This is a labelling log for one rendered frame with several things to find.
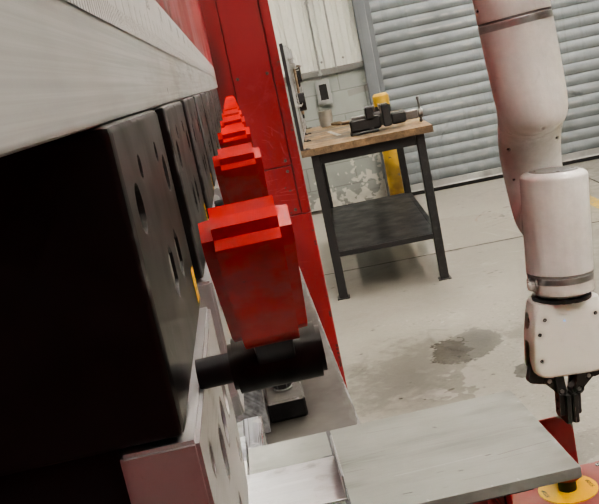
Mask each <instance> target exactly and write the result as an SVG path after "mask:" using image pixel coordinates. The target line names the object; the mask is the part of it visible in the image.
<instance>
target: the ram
mask: <svg viewBox="0 0 599 504"><path fill-rule="evenodd" d="M155 1H156V2H157V3H158V4H159V5H160V6H161V8H162V9H163V10H164V11H165V12H166V13H167V15H168V16H169V17H170V18H171V19H172V20H173V21H174V23H175V24H176V25H177V26H178V27H179V28H180V29H181V31H182V32H183V33H184V34H185V35H186V36H187V38H188V39H189V40H190V41H191V42H192V43H193V44H194V46H195V47H196V48H197V49H198V50H199V51H200V52H201V54H202V55H203V56H204V57H205V58H206V59H207V60H208V62H209V63H210V64H211V65H212V66H213V62H212V58H211V53H210V49H209V44H208V40H207V35H206V31H205V26H204V22H203V17H202V12H201V8H200V3H199V0H155ZM215 88H218V85H217V81H216V78H215V77H213V76H211V75H209V74H207V73H206V72H204V71H202V70H200V69H198V68H196V67H194V66H192V65H190V64H188V63H186V62H184V61H182V60H180V59H178V58H177V57H175V56H173V55H171V54H169V53H167V52H165V51H163V50H161V49H159V48H157V47H155V46H153V45H151V44H149V43H147V42H146V41H144V40H142V39H140V38H138V37H136V36H134V35H132V34H130V33H128V32H126V31H124V30H122V29H120V28H118V27H116V26H115V25H113V24H111V23H109V22H107V21H105V20H103V19H101V18H99V17H97V16H95V15H93V14H91V13H89V12H87V11H85V10H84V9H82V8H80V7H78V6H76V5H74V4H72V3H70V2H68V1H66V0H0V158H1V157H4V156H7V155H10V154H13V153H16V152H19V151H22V150H25V149H28V148H32V147H35V146H38V145H41V144H44V143H47V142H50V141H53V140H56V139H59V138H63V137H66V136H69V135H72V134H75V133H78V132H81V131H84V130H87V129H90V128H94V127H97V126H100V125H103V124H106V123H109V122H112V121H115V120H118V119H122V118H125V117H128V116H131V115H134V114H137V113H140V112H143V111H146V110H149V109H153V108H156V107H159V106H162V105H165V104H168V103H171V102H174V101H177V100H180V99H184V98H187V97H190V96H193V95H196V94H199V93H202V92H205V91H208V90H211V89H215Z"/></svg>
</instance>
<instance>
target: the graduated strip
mask: <svg viewBox="0 0 599 504"><path fill-rule="evenodd" d="M66 1H68V2H70V3H72V4H74V5H76V6H78V7H80V8H82V9H84V10H85V11H87V12H89V13H91V14H93V15H95V16H97V17H99V18H101V19H103V20H105V21H107V22H109V23H111V24H113V25H115V26H116V27H118V28H120V29H122V30H124V31H126V32H128V33H130V34H132V35H134V36H136V37H138V38H140V39H142V40H144V41H146V42H147V43H149V44H151V45H153V46H155V47H157V48H159V49H161V50H163V51H165V52H167V53H169V54H171V55H173V56H175V57H177V58H178V59H180V60H182V61H184V62H186V63H188V64H190V65H192V66H194V67H196V68H198V69H200V70H202V71H204V72H206V73H207V74H209V75H211V76H213V77H215V78H216V75H215V71H214V67H213V66H212V65H211V64H210V63H209V62H208V60H207V59H206V58H205V57H204V56H203V55H202V54H201V52H200V51H199V50H198V49H197V48H196V47H195V46H194V44H193V43H192V42H191V41H190V40H189V39H188V38H187V36H186V35H185V34H184V33H183V32H182V31H181V29H180V28H179V27H178V26H177V25H176V24H175V23H174V21H173V20H172V19H171V18H170V17H169V16H168V15H167V13H166V12H165V11H164V10H163V9H162V8H161V6H160V5H159V4H158V3H157V2H156V1H155V0H66Z"/></svg>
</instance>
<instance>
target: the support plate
mask: <svg viewBox="0 0 599 504"><path fill-rule="evenodd" d="M330 433H331V435H332V438H333V441H334V445H335V448H336V451H337V455H338V458H339V462H340V465H341V468H342V472H343V475H344V480H345V484H346V487H347V491H348V494H349V498H350V501H351V504H469V503H473V502H477V501H482V500H486V499H490V498H495V497H499V496H504V495H508V494H512V493H517V492H521V491H525V490H530V489H534V488H538V487H543V486H547V485H551V484H556V483H560V482H564V481H569V480H573V479H577V478H581V477H582V472H581V467H580V465H579V464H578V463H577V462H576V461H575V460H574V459H573V458H572V457H571V456H570V455H569V454H568V452H567V451H566V450H565V449H564V448H563V447H562V446H561V445H560V444H559V443H558V442H557V441H556V439H555V438H554V437H553V436H552V435H551V434H550V433H549V432H548V431H547V430H546V429H545V427H544V426H543V425H542V424H541V423H540V422H539V421H538V420H537V419H536V418H535V417H534V416H533V414H532V413H531V412H530V411H529V410H528V409H527V408H526V407H525V406H524V405H523V404H522V403H521V401H520V400H519V399H518V398H517V397H516V396H515V395H514V394H513V393H512V392H511V391H510V390H508V391H504V392H499V393H495V394H490V395H486V396H481V397H477V398H472V399H468V400H464V401H459V402H455V403H450V404H446V405H441V406H437V407H433V408H428V409H424V410H419V411H415V412H410V413H406V414H402V415H397V416H393V417H388V418H384V419H379V420H375V421H371V422H366V423H362V424H357V425H353V426H348V427H344V428H339V429H335V430H331V431H330ZM248 454H249V472H250V475H251V474H256V473H260V472H265V471H269V470H273V469H278V468H282V467H287V466H291V465H295V464H300V463H304V462H309V461H313V460H317V459H322V458H324V456H328V455H332V452H331V448H330V445H329V441H328V438H327V434H326V432H322V433H317V434H313V435H308V436H304V437H300V438H295V439H291V440H286V441H282V442H277V443H273V444H269V445H264V446H260V447H255V448H251V449H248ZM332 456H333V455H332Z"/></svg>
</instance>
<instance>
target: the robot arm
mask: <svg viewBox="0 0 599 504"><path fill-rule="evenodd" d="M472 2H473V7H474V12H475V16H476V21H477V26H479V27H478V31H479V35H480V40H481V45H482V49H483V54H484V59H485V63H486V67H487V72H488V76H489V81H490V85H491V89H492V94H493V98H494V102H495V106H496V111H497V118H498V149H499V157H500V163H501V168H502V172H503V177H504V182H505V186H506V190H507V194H508V198H509V202H510V206H511V210H512V214H513V217H514V220H515V223H516V225H517V227H518V229H519V231H520V232H521V233H522V234H523V236H524V250H525V263H526V275H527V280H526V283H527V289H528V291H532V292H533V293H532V294H531V297H529V298H527V303H526V309H525V318H524V359H525V364H526V366H527V373H526V380H527V381H528V382H530V383H531V384H546V385H547V386H549V387H550V388H551V389H552V390H554V391H555V405H556V413H557V415H558V416H560V417H561V418H562V419H563V420H564V421H565V422H566V423H567V424H571V423H572V422H575V423H578V422H580V417H579V413H581V412H582V405H581V393H582V392H583V391H584V387H585V385H586V384H587V383H588V382H589V380H590V379H591V378H592V377H593V376H597V375H599V296H598V294H597V293H594V292H592V290H594V288H595V282H594V263H593V246H592V229H591V211H590V194H589V176H588V171H587V170H585V169H583V168H579V167H569V166H563V164H562V154H561V133H562V126H563V122H564V120H565V118H566V115H567V112H568V95H567V88H566V82H565V76H564V70H563V65H562V59H561V54H560V48H559V43H558V38H557V32H556V27H555V22H554V16H553V11H552V6H551V1H550V0H472ZM550 7H551V8H550ZM567 375H568V382H567V383H568V385H567V387H566V384H565V380H564V376H567Z"/></svg>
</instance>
